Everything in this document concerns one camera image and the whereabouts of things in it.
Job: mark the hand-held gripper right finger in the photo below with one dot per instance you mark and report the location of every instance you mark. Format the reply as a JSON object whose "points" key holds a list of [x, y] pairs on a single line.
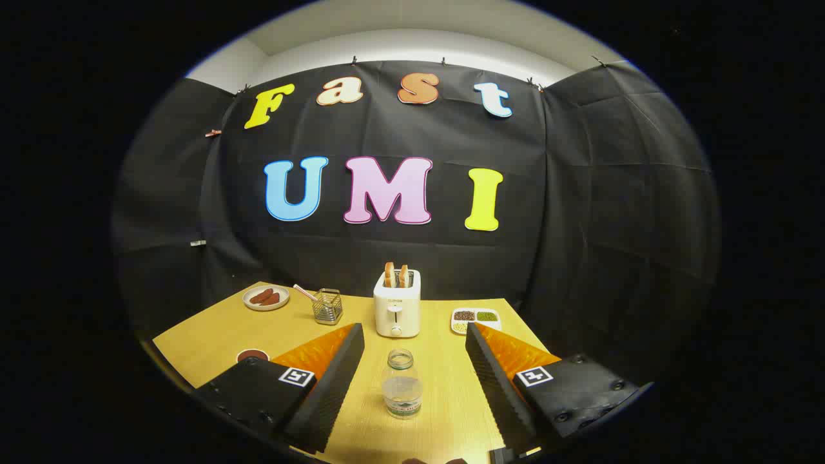
{"points": [[496, 386]]}

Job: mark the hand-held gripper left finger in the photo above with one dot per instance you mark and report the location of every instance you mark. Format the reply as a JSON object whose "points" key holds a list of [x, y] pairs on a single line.
{"points": [[332, 386]]}

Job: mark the clear plastic juice bottle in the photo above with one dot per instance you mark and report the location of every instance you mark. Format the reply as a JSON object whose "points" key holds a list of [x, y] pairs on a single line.
{"points": [[401, 386]]}

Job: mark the wooden table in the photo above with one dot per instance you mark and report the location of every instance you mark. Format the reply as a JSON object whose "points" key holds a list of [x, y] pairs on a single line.
{"points": [[445, 386]]}

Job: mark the white divided bean tray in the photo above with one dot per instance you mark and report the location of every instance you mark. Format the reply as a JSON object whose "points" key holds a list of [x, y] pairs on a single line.
{"points": [[475, 321]]}

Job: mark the red striped straw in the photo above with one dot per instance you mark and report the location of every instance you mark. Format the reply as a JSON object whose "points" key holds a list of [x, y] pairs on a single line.
{"points": [[304, 292]]}

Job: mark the white toaster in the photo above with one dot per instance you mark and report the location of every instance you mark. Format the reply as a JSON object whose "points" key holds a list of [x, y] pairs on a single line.
{"points": [[396, 309]]}

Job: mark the red sausage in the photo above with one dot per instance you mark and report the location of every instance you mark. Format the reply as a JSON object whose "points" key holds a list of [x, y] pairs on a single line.
{"points": [[271, 299], [261, 296]]}

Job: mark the white round plate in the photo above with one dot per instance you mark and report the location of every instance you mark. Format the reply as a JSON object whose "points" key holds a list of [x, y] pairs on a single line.
{"points": [[251, 303]]}

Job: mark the toast slice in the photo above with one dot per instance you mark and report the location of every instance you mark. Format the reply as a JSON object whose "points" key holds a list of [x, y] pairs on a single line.
{"points": [[403, 277], [389, 276]]}

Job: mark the black backdrop cloth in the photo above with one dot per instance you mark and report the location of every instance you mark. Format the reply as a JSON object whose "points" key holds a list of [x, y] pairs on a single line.
{"points": [[387, 258]]}

